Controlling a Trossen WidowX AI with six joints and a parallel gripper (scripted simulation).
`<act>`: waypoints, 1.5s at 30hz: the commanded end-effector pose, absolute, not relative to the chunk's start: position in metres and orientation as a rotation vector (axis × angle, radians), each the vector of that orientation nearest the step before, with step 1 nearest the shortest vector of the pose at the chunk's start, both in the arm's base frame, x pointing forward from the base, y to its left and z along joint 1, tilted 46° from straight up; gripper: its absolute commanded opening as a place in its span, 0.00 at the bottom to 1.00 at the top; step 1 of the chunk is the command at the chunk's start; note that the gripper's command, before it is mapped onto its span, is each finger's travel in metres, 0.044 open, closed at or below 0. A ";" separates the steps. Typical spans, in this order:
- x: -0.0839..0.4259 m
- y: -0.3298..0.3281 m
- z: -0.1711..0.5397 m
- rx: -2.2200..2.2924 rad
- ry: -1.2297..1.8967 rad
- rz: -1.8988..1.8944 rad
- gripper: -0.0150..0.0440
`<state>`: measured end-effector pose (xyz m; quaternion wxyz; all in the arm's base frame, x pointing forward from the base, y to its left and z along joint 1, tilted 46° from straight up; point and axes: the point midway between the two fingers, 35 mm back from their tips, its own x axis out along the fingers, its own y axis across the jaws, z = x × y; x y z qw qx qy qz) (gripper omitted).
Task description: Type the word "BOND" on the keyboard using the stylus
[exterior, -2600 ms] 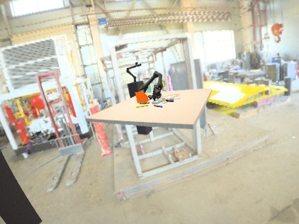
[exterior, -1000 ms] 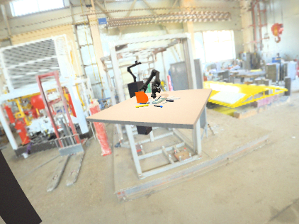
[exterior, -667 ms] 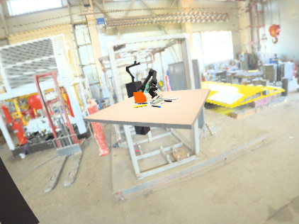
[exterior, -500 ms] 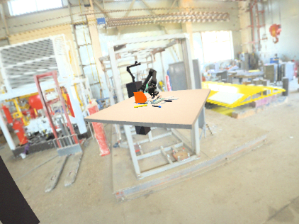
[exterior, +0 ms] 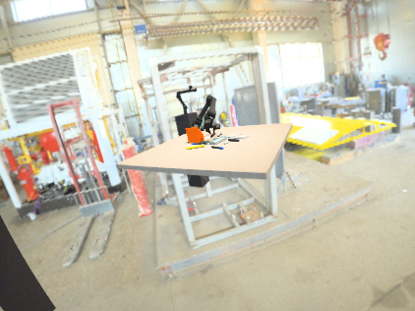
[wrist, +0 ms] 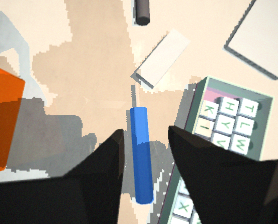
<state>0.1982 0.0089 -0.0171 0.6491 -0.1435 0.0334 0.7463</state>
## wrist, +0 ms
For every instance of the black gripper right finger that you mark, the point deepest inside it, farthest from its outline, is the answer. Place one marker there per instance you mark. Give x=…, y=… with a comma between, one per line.
x=225, y=187

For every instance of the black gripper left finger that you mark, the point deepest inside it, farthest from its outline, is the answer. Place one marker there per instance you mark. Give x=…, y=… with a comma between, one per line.
x=90, y=193

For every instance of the white keyboard with letter keys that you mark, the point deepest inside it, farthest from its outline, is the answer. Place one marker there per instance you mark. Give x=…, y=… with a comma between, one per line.
x=226, y=114

